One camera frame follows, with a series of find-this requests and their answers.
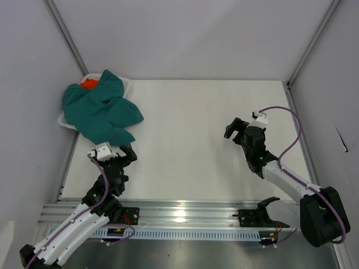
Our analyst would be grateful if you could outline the green shorts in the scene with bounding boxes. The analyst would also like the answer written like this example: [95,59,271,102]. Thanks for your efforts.
[62,69,144,146]

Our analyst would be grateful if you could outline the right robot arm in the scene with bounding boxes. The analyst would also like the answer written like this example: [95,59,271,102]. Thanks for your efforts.
[224,116,351,247]

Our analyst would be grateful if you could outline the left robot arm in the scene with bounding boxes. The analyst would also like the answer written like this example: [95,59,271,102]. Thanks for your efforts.
[20,142,137,268]

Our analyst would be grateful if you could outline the orange shorts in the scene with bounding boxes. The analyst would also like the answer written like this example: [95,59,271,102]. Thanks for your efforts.
[80,78,99,90]

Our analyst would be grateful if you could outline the white plastic basket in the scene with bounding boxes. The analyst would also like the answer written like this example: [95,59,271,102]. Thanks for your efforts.
[57,73,131,131]

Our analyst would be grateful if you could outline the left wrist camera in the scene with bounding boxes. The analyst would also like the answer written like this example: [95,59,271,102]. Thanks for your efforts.
[88,142,119,162]

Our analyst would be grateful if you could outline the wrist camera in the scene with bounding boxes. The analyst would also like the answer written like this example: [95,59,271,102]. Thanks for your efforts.
[88,142,119,162]
[250,110,269,128]

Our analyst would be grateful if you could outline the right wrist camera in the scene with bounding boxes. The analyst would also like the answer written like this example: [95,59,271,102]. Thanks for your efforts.
[250,110,269,128]

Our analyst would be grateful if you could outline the right table edge rail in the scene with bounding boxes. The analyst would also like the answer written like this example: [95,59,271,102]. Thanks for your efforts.
[282,81,320,185]

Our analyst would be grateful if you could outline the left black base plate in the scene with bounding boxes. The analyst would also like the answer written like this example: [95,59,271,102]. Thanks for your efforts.
[118,207,140,226]

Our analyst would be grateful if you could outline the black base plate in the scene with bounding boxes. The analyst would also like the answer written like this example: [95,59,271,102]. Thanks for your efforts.
[232,197,290,228]
[118,207,140,226]

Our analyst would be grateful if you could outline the aluminium mounting rail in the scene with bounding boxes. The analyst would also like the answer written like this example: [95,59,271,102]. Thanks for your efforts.
[37,198,300,228]

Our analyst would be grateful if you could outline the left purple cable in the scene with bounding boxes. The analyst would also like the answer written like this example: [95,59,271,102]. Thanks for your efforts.
[24,155,135,267]

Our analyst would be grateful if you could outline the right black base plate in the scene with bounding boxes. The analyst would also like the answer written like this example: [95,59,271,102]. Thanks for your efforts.
[232,197,290,228]

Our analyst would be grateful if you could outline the white slotted cable duct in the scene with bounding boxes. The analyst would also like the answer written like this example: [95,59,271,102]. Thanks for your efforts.
[89,226,285,242]

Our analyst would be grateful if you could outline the right aluminium frame post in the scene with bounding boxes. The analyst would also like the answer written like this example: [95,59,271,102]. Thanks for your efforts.
[286,0,343,89]

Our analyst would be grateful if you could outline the aluminium frame post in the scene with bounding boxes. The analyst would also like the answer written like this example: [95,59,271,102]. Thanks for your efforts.
[286,0,343,89]
[43,0,89,75]

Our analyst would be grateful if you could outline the left aluminium frame post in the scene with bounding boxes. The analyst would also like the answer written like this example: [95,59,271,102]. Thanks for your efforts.
[43,0,89,75]

